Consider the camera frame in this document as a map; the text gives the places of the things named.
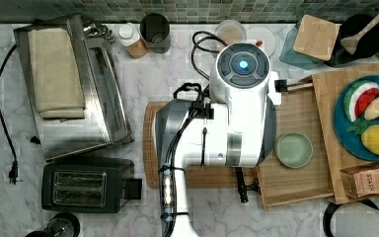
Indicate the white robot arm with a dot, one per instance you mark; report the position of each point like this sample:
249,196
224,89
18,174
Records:
231,124

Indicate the wooden drawer box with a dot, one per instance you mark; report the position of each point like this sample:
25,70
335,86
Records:
328,86

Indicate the bamboo cutting board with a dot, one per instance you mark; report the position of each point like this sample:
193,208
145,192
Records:
196,177

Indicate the stainless steel toaster oven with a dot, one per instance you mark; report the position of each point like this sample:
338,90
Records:
105,122

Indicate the clear jar with cereal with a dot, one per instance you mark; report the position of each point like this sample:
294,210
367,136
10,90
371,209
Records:
231,31

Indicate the grey metal cup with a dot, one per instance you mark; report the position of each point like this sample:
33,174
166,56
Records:
155,30

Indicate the white capped spice bottle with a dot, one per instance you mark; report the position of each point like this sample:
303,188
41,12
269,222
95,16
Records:
130,38

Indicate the small green bowl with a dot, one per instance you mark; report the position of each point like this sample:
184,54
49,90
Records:
294,149

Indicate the small white bowl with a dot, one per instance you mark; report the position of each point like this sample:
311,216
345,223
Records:
263,38

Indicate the folded beige towel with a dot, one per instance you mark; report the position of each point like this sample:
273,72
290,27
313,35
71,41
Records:
57,86

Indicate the black two-slot toaster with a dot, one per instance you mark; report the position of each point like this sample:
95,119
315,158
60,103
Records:
89,185

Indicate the teal canister with wooden lid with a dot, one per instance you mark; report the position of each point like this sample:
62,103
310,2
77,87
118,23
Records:
309,43

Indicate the black round object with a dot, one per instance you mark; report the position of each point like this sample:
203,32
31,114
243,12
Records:
61,225

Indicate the blue plate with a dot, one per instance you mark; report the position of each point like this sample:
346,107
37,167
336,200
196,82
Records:
349,133

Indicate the black paper towel base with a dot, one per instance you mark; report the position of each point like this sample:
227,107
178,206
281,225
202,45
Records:
330,211

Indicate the plush watermelon slice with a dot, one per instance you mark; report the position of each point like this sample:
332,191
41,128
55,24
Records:
358,97

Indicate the wooden spoon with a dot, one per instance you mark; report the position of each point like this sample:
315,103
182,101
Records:
350,43

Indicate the tea bag box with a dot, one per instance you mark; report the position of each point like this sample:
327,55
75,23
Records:
360,181

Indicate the black utensil holder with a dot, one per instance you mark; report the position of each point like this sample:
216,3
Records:
367,46

